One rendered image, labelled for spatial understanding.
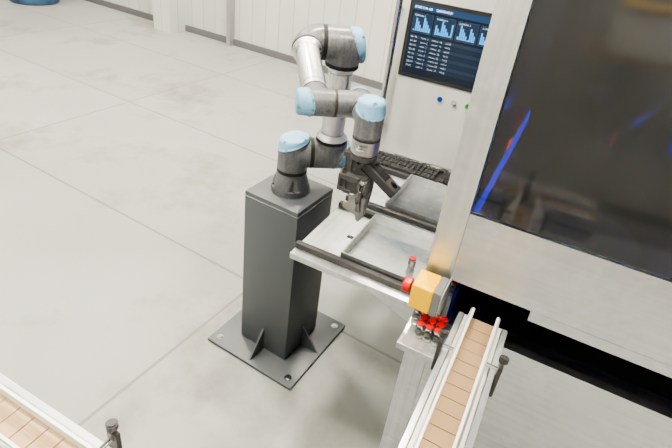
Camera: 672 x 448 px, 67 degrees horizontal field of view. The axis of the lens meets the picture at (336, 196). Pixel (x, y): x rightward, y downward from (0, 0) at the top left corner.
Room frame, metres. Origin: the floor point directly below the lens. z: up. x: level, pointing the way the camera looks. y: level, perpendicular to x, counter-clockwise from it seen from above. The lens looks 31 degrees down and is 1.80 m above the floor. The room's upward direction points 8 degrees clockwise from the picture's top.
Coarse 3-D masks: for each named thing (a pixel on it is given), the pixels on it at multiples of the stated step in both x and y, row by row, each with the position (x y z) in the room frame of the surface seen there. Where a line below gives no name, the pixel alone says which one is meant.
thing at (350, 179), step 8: (344, 152) 1.24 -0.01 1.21; (352, 160) 1.23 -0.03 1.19; (360, 160) 1.20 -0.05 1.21; (368, 160) 1.20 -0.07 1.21; (344, 168) 1.25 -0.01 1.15; (352, 168) 1.23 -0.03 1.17; (360, 168) 1.22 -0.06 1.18; (344, 176) 1.22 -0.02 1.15; (352, 176) 1.21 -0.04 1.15; (360, 176) 1.22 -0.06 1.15; (368, 176) 1.21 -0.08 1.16; (344, 184) 1.22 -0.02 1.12; (352, 184) 1.21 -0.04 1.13; (360, 184) 1.19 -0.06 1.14; (368, 184) 1.22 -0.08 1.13; (344, 192) 1.22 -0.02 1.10; (352, 192) 1.21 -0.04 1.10; (368, 192) 1.23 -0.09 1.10
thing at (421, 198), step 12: (408, 180) 1.71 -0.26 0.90; (420, 180) 1.72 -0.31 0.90; (408, 192) 1.65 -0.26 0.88; (420, 192) 1.66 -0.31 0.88; (432, 192) 1.68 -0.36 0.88; (444, 192) 1.68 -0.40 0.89; (396, 204) 1.55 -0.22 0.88; (408, 204) 1.56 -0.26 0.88; (420, 204) 1.58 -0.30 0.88; (432, 204) 1.59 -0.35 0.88; (420, 216) 1.45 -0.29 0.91; (432, 216) 1.50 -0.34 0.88
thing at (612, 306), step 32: (480, 224) 0.99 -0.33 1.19; (480, 256) 0.98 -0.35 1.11; (512, 256) 0.95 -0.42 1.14; (544, 256) 0.93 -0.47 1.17; (576, 256) 0.91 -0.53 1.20; (480, 288) 0.97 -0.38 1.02; (512, 288) 0.95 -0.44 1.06; (544, 288) 0.92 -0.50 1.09; (576, 288) 0.90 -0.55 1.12; (608, 288) 0.87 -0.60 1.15; (640, 288) 0.85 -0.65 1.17; (544, 320) 0.91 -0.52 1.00; (576, 320) 0.89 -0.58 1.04; (608, 320) 0.86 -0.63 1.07; (640, 320) 0.84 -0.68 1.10; (608, 352) 0.85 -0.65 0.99; (640, 352) 0.83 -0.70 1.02
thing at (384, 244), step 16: (368, 224) 1.36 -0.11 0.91; (384, 224) 1.41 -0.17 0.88; (400, 224) 1.39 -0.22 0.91; (352, 240) 1.25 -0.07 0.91; (368, 240) 1.31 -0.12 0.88; (384, 240) 1.32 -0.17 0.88; (400, 240) 1.33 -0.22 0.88; (416, 240) 1.35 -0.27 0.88; (432, 240) 1.34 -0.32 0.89; (352, 256) 1.17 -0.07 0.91; (368, 256) 1.23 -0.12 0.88; (384, 256) 1.24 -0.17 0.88; (400, 256) 1.25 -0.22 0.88; (416, 256) 1.26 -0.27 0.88; (384, 272) 1.13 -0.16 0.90; (400, 272) 1.17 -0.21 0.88; (416, 272) 1.18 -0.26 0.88; (448, 304) 1.06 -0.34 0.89
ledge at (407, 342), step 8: (408, 328) 0.95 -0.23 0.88; (448, 328) 0.97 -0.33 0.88; (400, 336) 0.92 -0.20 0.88; (408, 336) 0.93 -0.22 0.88; (400, 344) 0.90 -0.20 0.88; (408, 344) 0.90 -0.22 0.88; (416, 344) 0.90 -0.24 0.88; (424, 344) 0.91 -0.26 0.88; (408, 352) 0.89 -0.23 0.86; (416, 352) 0.88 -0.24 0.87; (424, 352) 0.88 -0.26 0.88; (432, 352) 0.88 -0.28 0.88; (424, 360) 0.87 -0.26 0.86; (432, 360) 0.87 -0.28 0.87
